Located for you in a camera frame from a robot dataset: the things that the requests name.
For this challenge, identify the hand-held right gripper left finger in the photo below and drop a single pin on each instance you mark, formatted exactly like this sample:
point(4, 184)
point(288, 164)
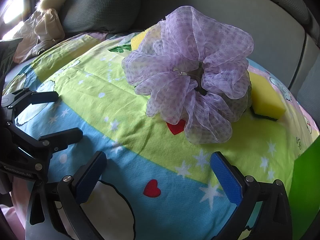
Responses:
point(90, 180)

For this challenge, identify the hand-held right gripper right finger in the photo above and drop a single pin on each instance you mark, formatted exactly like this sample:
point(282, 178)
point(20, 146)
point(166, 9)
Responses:
point(226, 177)

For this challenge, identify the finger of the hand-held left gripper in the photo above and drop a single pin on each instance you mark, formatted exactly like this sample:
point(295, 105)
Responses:
point(45, 96)
point(67, 136)

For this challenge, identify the green cardboard box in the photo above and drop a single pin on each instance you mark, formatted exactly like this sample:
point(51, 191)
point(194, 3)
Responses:
point(307, 192)

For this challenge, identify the yellow sponge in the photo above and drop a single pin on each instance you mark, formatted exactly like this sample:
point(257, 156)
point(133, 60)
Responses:
point(265, 100)
point(140, 40)

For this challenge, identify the green printed plastic bag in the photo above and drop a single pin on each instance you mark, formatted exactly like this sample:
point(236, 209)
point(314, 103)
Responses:
point(121, 48)

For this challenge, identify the purple mesh scrunchie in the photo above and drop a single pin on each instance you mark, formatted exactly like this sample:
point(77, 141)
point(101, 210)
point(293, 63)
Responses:
point(175, 55)

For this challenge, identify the person's left forearm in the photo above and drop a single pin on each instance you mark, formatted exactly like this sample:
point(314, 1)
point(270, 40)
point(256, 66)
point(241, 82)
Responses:
point(13, 217)

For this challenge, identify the printed cartoon blanket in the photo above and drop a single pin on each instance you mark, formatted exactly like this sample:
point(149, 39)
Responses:
point(125, 120)

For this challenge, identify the beige fur hooded jacket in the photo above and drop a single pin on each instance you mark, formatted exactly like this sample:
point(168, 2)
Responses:
point(47, 27)

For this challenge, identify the bright window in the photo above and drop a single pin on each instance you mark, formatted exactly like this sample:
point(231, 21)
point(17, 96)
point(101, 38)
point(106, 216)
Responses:
point(12, 12)

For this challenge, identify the grey textured sofa cushion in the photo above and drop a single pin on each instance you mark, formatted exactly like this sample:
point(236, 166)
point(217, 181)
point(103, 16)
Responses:
point(100, 5)

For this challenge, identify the grey sofa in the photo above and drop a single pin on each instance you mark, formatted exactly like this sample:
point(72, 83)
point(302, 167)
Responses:
point(250, 17)

